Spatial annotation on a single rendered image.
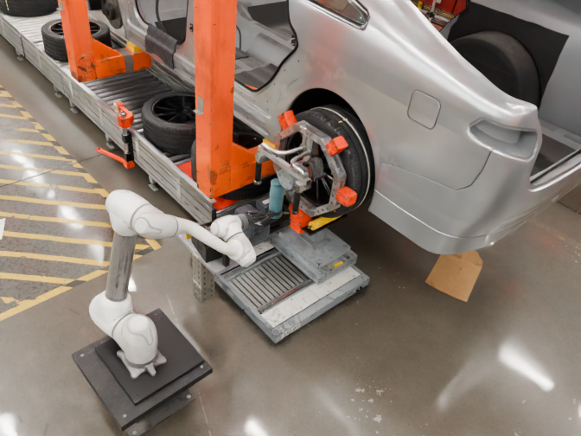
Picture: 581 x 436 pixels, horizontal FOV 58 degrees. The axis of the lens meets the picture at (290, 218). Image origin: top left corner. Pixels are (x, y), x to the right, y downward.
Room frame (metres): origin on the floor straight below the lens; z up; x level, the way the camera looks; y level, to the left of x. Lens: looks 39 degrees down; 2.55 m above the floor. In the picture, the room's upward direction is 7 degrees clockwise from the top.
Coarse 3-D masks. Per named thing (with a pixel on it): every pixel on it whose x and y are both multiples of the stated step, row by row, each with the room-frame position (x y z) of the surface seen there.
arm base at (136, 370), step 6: (120, 354) 1.52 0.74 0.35; (156, 354) 1.53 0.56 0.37; (126, 360) 1.48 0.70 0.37; (156, 360) 1.51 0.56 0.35; (162, 360) 1.52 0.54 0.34; (126, 366) 1.46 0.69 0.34; (132, 366) 1.45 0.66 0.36; (138, 366) 1.45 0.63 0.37; (144, 366) 1.46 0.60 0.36; (150, 366) 1.47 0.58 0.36; (132, 372) 1.43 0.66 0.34; (138, 372) 1.44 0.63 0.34; (144, 372) 1.45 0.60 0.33; (150, 372) 1.44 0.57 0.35; (132, 378) 1.41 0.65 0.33
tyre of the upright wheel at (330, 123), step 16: (304, 112) 2.74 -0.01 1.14; (320, 112) 2.70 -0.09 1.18; (352, 112) 2.74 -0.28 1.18; (320, 128) 2.63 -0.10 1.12; (336, 128) 2.57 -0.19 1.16; (352, 128) 2.61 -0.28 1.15; (352, 144) 2.51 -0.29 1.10; (368, 144) 2.58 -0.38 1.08; (352, 160) 2.45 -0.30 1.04; (368, 160) 2.52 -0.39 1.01; (352, 176) 2.42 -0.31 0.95; (368, 192) 2.51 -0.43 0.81; (336, 208) 2.47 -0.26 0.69; (352, 208) 2.47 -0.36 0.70
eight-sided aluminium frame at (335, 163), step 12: (288, 132) 2.69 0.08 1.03; (312, 132) 2.56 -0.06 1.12; (276, 144) 2.75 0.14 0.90; (324, 144) 2.48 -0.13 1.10; (336, 156) 2.47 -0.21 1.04; (276, 168) 2.73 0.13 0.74; (336, 168) 2.42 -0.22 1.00; (336, 180) 2.39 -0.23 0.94; (288, 192) 2.65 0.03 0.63; (336, 192) 2.38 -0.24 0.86; (300, 204) 2.56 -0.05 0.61; (312, 204) 2.57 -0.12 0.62; (336, 204) 2.40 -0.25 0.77; (312, 216) 2.48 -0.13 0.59
